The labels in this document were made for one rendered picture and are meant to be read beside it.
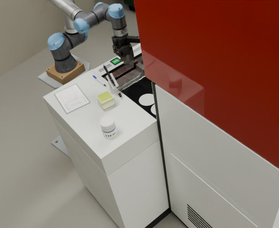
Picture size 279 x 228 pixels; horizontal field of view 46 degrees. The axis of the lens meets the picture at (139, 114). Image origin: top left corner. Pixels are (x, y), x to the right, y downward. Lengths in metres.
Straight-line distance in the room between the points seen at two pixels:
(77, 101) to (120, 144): 0.43
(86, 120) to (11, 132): 1.69
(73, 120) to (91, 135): 0.17
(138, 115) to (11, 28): 2.61
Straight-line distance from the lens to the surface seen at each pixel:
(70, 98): 1.93
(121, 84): 2.06
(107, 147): 1.61
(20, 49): 4.18
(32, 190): 2.86
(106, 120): 1.60
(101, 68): 2.10
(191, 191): 1.87
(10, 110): 3.64
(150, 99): 1.90
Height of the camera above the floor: 2.18
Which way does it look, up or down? 45 degrees down
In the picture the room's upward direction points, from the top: 11 degrees counter-clockwise
